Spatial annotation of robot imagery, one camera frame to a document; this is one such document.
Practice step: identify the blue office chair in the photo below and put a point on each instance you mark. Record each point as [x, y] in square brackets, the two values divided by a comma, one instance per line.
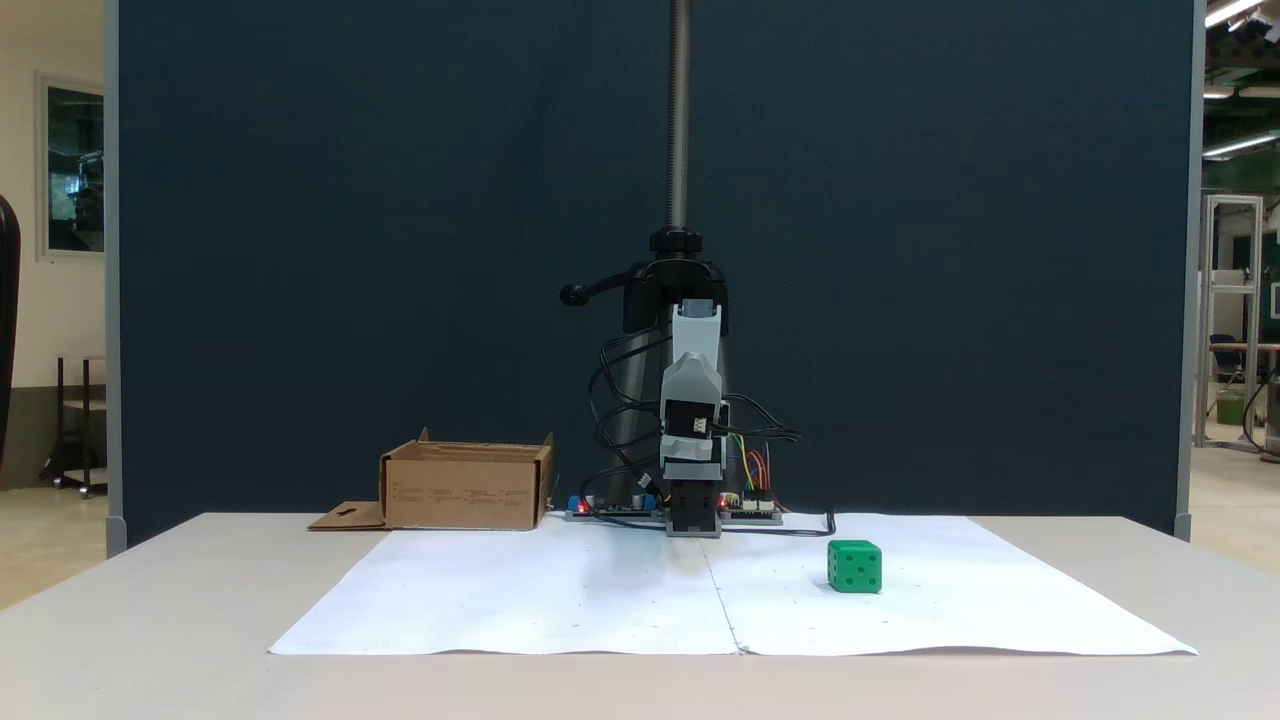
[1225, 355]

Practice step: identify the black chair back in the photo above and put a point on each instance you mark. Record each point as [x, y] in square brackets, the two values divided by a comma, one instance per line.
[7, 320]

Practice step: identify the brown cardboard box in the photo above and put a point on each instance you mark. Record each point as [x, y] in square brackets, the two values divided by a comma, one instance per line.
[460, 490]

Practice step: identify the green bin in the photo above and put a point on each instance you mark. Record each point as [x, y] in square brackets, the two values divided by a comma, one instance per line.
[1231, 407]

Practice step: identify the ceiling light tube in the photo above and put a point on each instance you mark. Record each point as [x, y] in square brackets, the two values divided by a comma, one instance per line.
[1240, 145]
[1232, 9]

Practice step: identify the green dice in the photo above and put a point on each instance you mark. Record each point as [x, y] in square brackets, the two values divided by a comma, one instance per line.
[855, 568]

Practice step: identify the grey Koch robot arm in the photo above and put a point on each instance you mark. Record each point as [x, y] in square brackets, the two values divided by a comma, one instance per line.
[697, 375]

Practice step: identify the dark blue partition panel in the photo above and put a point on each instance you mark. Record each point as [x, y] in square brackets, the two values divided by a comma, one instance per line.
[300, 250]

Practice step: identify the blue circuit board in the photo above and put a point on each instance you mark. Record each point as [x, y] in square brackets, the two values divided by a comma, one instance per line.
[610, 508]

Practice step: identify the framed wall window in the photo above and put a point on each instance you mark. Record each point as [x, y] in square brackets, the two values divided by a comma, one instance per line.
[75, 170]

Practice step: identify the black wheeled cart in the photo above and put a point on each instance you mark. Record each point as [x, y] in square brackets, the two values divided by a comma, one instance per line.
[62, 430]

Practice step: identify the aluminium frame rack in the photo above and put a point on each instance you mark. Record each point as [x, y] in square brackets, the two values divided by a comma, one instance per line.
[1207, 320]

